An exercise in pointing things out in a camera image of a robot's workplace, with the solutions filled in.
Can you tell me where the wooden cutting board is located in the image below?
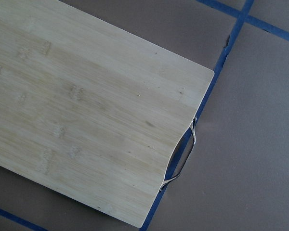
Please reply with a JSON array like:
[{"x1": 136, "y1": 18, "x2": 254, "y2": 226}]
[{"x1": 0, "y1": 0, "x2": 214, "y2": 228}]

